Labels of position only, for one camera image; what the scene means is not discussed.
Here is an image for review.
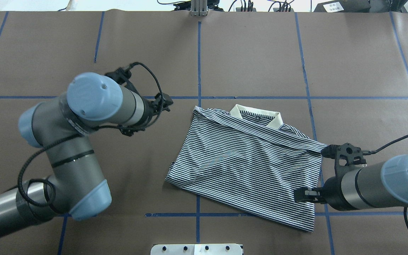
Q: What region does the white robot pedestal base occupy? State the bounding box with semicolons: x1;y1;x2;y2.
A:
150;243;244;255

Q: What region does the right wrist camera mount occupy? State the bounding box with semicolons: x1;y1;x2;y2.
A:
321;143;367;180

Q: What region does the black power supply box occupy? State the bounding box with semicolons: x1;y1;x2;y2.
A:
313;0;371;13

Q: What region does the striped navy white polo shirt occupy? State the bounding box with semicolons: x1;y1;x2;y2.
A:
165;104;326;232

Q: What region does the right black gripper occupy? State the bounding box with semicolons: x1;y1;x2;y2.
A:
294;176;358;211

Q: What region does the aluminium frame post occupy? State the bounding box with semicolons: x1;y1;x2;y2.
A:
190;0;208;17

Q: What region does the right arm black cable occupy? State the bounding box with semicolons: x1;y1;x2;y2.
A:
362;127;408;241

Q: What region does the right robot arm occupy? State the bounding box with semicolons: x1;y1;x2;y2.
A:
294;155;408;211

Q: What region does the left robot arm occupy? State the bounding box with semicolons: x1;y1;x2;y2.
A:
0;69;173;237

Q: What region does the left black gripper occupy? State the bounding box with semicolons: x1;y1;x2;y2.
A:
119;94;174;137

